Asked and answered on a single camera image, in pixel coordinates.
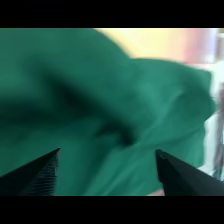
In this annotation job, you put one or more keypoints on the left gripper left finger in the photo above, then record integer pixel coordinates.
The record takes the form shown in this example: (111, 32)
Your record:
(31, 180)

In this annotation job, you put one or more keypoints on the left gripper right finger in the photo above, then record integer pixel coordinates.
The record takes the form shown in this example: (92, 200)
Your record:
(186, 180)

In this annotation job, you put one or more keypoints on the dark green garment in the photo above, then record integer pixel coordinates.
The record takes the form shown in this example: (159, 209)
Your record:
(100, 100)

